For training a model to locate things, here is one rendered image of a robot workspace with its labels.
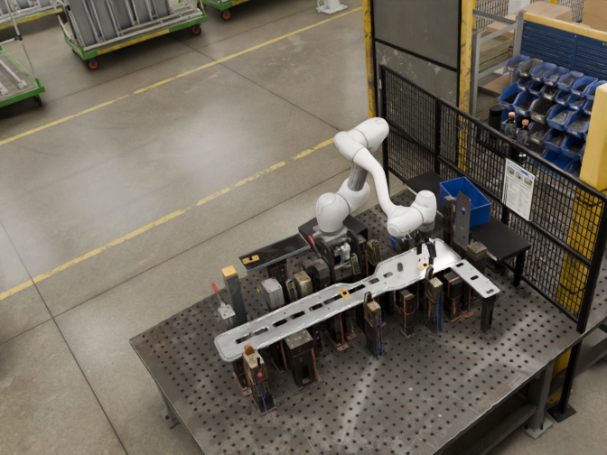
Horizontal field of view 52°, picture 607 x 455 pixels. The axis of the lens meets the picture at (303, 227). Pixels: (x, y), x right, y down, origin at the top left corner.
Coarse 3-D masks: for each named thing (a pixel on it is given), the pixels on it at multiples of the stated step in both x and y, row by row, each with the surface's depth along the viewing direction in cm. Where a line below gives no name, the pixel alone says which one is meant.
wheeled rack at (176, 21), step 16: (176, 16) 923; (192, 16) 912; (64, 32) 906; (128, 32) 891; (144, 32) 884; (160, 32) 886; (192, 32) 931; (80, 48) 840; (96, 48) 857; (112, 48) 860; (96, 64) 869
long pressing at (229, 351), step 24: (384, 264) 337; (408, 264) 335; (336, 288) 326; (384, 288) 322; (288, 312) 316; (312, 312) 314; (336, 312) 313; (216, 336) 309; (240, 336) 307; (264, 336) 306
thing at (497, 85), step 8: (528, 8) 587; (536, 8) 586; (544, 8) 583; (552, 8) 581; (560, 8) 578; (568, 8) 576; (512, 16) 576; (552, 16) 565; (560, 16) 567; (568, 16) 576; (496, 24) 566; (504, 24) 564; (584, 24) 617; (512, 32) 547; (512, 40) 550; (496, 80) 610; (504, 80) 608; (496, 88) 597
